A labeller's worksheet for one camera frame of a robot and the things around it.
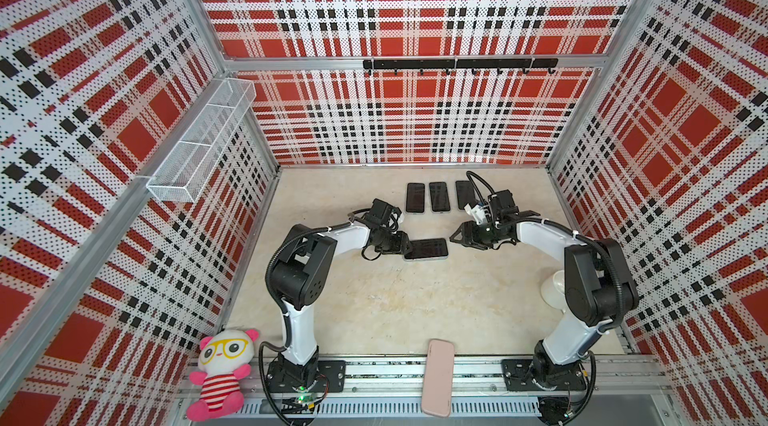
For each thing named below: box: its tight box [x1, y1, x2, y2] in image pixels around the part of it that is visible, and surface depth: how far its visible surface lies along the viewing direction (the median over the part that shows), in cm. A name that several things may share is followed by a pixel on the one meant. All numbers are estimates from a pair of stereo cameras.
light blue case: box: [402, 253, 450, 262], surface depth 97 cm
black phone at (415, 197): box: [406, 182, 425, 213], surface depth 113 cm
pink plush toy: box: [186, 329, 260, 422], surface depth 71 cm
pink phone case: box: [421, 339, 455, 418], surface depth 75 cm
